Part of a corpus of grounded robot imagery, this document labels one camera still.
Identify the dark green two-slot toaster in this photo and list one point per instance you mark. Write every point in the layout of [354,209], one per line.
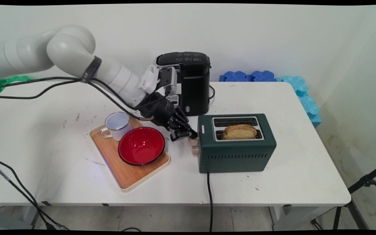
[237,153]

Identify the brown bread slice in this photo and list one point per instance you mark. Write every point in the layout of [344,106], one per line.
[240,132]

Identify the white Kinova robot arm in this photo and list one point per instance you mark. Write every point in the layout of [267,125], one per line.
[67,62]

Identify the black capsule coffee maker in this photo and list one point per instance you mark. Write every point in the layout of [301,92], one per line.
[193,83]

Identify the red bowl black rim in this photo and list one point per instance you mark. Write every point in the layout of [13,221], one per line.
[141,146]

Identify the black tripod stand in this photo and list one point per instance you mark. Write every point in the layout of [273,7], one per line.
[361,189]

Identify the wooden tray cream rim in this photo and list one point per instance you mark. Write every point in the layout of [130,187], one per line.
[126,173]

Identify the green foam mat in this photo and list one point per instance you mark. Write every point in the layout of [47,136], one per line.
[8,81]

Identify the beige toaster dial knob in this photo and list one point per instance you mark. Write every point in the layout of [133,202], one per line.
[195,150]

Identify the white enamel mug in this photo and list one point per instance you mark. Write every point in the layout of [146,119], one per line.
[117,125]

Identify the beige toaster lever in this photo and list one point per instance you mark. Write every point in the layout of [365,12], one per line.
[193,141]

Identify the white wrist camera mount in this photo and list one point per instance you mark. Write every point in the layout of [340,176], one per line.
[150,80]

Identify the light blue foam mat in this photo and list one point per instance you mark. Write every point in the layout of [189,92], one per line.
[305,98]

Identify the dark blue foam mat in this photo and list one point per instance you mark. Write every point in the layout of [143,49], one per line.
[250,76]

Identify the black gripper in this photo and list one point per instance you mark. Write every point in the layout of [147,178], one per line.
[158,109]

